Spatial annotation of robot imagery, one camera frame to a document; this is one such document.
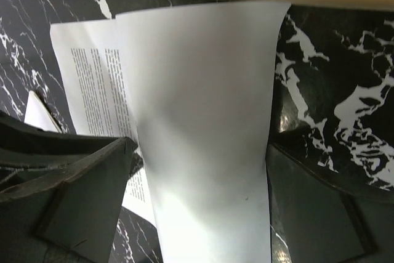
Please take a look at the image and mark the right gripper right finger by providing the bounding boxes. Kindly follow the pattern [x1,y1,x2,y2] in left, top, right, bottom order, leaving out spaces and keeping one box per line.
[266,128,393,262]

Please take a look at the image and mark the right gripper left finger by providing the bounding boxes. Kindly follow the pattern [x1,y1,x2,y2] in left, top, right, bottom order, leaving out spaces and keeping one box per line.
[1,113,137,262]

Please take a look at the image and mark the white clipboard folder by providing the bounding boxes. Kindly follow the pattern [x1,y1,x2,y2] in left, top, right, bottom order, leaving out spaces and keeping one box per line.
[23,91,62,133]

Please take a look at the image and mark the printed paper sheet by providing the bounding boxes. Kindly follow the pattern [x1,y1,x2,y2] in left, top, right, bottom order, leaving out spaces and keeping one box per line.
[49,19,158,227]
[116,1,290,262]

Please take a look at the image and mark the black marble pattern mat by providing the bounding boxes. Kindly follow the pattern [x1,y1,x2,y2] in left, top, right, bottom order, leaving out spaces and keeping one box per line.
[1,0,393,262]

